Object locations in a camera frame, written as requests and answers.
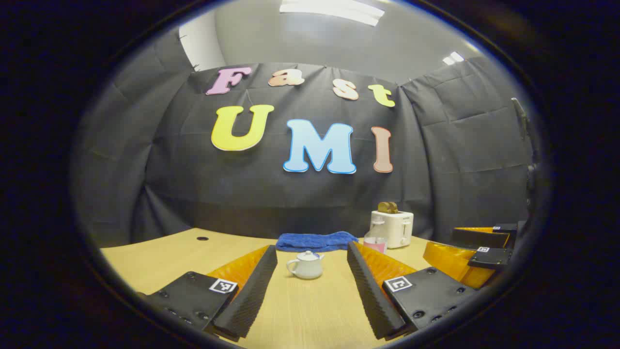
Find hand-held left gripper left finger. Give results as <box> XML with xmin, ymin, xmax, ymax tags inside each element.
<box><xmin>137</xmin><ymin>245</ymin><xmax>278</xmax><ymax>341</ymax></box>

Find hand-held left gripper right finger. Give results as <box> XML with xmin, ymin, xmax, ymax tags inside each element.
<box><xmin>347</xmin><ymin>241</ymin><xmax>480</xmax><ymax>341</ymax></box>

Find clear water bottle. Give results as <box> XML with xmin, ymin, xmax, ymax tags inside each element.
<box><xmin>363</xmin><ymin>216</ymin><xmax>389</xmax><ymax>254</ymax></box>

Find white teacup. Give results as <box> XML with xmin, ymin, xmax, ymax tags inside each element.
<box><xmin>286</xmin><ymin>257</ymin><xmax>325</xmax><ymax>280</ymax></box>

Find white toaster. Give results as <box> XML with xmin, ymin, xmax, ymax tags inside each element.
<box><xmin>371</xmin><ymin>209</ymin><xmax>415</xmax><ymax>249</ymax></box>

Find blue towel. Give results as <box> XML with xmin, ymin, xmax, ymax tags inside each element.
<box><xmin>275</xmin><ymin>231</ymin><xmax>360</xmax><ymax>253</ymax></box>

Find black backdrop cloth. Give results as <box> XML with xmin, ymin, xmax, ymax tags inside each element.
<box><xmin>73</xmin><ymin>29</ymin><xmax>538</xmax><ymax>248</ymax></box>

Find long ceiling light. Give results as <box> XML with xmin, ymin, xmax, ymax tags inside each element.
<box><xmin>279</xmin><ymin>0</ymin><xmax>386</xmax><ymax>27</ymax></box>

